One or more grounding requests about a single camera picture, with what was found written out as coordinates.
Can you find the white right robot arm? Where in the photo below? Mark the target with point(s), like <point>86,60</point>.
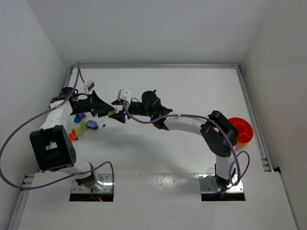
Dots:
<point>218,132</point>

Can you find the lime green studded lego brick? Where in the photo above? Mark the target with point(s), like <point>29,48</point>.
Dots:
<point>113,112</point>

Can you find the metal base plate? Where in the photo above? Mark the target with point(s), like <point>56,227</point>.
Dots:
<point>103,186</point>
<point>210,184</point>

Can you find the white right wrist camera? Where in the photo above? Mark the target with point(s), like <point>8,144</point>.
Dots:
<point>124,95</point>

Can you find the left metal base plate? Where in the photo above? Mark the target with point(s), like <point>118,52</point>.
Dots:
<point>103,186</point>

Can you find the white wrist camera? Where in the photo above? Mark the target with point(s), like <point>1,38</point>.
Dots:
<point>124,95</point>
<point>88,86</point>

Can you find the blue round lego piece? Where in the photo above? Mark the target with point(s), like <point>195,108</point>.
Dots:
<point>77,119</point>

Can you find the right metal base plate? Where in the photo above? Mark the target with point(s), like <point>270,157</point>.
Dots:
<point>210,184</point>

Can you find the orange round divided container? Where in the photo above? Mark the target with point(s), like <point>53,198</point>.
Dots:
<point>245,129</point>

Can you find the purple flower lego block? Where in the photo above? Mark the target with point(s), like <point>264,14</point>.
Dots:
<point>91,124</point>

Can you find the lime green open lego brick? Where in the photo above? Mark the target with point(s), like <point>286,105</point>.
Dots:
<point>83,125</point>

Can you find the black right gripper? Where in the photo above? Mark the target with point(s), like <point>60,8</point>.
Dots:
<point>127,108</point>

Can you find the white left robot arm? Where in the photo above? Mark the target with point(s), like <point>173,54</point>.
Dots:
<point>51,144</point>

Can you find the aluminium frame rail right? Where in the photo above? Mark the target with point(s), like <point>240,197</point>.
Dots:
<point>264,155</point>

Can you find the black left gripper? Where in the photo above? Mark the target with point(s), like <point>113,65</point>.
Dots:
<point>93,104</point>

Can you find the orange round lego piece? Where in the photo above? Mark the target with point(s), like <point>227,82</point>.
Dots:
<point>72,135</point>

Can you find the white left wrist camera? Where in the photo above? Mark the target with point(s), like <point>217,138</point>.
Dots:
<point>88,86</point>

